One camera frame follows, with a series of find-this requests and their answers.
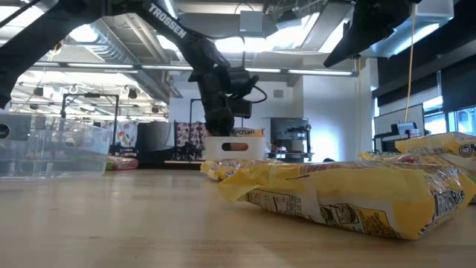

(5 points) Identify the lime chili shrimp noodle pack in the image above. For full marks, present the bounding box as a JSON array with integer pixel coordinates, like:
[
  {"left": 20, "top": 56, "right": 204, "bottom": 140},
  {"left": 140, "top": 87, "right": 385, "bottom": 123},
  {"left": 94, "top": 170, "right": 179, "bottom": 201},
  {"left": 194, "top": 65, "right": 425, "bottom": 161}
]
[{"left": 106, "top": 156, "right": 140, "bottom": 172}]

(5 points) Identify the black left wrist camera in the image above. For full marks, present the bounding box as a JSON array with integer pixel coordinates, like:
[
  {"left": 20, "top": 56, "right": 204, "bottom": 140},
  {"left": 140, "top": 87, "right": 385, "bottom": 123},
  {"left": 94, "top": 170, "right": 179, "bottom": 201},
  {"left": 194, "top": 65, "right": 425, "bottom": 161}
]
[{"left": 226, "top": 66, "right": 260, "bottom": 120}]

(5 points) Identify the silver spiral ceiling duct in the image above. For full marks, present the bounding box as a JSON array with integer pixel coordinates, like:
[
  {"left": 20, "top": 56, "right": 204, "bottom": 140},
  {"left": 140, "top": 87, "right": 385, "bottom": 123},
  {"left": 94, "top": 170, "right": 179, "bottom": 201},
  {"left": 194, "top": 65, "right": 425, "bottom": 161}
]
[{"left": 89, "top": 18, "right": 183, "bottom": 101}]

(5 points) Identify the glass window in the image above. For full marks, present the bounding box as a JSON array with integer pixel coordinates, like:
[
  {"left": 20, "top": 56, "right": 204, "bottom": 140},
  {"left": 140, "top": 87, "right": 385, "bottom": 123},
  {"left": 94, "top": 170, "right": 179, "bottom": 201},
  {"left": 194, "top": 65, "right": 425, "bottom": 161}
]
[{"left": 423, "top": 96, "right": 476, "bottom": 135}]

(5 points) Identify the silver rectangular ceiling duct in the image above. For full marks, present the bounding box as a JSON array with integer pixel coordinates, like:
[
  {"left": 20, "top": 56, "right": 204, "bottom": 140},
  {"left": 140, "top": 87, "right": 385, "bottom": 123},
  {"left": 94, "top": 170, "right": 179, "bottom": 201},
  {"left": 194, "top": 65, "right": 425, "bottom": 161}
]
[{"left": 266, "top": 0, "right": 454, "bottom": 59}]

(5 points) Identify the black metal stand frame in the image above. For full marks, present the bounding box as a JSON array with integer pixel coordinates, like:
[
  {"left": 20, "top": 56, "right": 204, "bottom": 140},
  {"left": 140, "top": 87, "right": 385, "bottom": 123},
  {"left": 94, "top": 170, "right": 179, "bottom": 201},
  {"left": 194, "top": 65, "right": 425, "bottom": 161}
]
[
  {"left": 61, "top": 92, "right": 120, "bottom": 150},
  {"left": 189, "top": 98, "right": 209, "bottom": 124}
]

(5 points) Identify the ceiling light strip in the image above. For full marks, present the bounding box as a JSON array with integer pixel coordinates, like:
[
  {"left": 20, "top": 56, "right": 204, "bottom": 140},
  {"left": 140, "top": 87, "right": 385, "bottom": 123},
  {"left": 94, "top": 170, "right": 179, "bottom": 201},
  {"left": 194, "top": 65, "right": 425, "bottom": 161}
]
[{"left": 245, "top": 66, "right": 354, "bottom": 77}]

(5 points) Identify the white patterned fabric panel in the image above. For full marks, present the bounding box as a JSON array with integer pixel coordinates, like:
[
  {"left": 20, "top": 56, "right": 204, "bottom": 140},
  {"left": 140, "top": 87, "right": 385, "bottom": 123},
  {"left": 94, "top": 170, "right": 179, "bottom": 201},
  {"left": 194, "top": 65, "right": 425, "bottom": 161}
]
[{"left": 111, "top": 121, "right": 138, "bottom": 149}]

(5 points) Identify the black pegboard rack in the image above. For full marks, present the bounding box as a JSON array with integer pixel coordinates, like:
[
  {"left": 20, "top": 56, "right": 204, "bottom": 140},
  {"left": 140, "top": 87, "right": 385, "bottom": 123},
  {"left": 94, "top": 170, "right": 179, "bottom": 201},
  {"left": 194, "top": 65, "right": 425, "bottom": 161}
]
[{"left": 373, "top": 135, "right": 399, "bottom": 153}]

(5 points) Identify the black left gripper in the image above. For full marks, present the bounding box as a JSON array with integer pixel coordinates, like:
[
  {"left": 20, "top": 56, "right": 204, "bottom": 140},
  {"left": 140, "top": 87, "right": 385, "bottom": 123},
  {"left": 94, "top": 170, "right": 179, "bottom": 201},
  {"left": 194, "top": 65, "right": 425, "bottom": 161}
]
[{"left": 188, "top": 66, "right": 236, "bottom": 138}]

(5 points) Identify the yellow hanging cord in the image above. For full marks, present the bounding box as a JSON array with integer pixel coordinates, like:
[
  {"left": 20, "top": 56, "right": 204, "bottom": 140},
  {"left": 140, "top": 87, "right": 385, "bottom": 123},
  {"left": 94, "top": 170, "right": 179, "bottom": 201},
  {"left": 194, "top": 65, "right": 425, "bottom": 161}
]
[{"left": 404, "top": 3, "right": 417, "bottom": 124}]

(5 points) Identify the black metal table frame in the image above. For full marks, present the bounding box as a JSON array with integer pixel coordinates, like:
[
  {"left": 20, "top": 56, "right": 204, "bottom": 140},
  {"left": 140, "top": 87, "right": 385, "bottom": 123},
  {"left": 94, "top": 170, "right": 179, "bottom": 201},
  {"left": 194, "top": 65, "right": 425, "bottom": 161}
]
[{"left": 137, "top": 160, "right": 205, "bottom": 170}]

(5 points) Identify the white plastic bin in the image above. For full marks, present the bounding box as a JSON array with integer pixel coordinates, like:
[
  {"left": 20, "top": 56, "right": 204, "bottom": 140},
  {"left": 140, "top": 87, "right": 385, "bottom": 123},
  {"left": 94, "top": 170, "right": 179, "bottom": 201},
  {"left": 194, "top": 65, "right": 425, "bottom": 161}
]
[{"left": 205, "top": 135, "right": 267, "bottom": 162}]

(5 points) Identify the clear plastic bin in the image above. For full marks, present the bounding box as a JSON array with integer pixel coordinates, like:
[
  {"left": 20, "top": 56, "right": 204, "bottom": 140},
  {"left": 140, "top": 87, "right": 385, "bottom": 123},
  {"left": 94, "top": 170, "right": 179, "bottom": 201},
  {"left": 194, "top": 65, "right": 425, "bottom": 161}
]
[{"left": 0, "top": 113, "right": 112, "bottom": 179}]

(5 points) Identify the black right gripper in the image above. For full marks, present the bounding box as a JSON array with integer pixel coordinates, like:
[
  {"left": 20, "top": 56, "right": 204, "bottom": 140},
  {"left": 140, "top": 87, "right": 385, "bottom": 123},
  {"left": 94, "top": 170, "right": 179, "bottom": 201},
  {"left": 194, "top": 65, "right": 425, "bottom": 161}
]
[{"left": 323, "top": 0, "right": 423, "bottom": 68}]

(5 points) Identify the grey ceiling box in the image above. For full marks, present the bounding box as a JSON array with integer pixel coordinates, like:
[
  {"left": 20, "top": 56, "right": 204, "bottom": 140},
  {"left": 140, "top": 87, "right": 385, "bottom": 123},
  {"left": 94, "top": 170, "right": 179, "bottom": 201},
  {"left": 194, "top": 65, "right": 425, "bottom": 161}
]
[{"left": 239, "top": 10, "right": 266, "bottom": 37}]

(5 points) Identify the dark patterned fabric panel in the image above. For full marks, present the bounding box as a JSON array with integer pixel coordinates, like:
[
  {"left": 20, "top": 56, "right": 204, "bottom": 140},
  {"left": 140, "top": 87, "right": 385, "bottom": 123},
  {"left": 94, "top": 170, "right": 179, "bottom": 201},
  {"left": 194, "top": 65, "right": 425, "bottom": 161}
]
[{"left": 174, "top": 121, "right": 209, "bottom": 162}]

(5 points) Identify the dark grey cover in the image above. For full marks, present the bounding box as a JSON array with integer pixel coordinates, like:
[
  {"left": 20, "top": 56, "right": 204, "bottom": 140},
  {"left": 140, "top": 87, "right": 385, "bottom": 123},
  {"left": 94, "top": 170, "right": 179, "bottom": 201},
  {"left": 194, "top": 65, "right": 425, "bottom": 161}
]
[{"left": 135, "top": 121, "right": 176, "bottom": 163}]

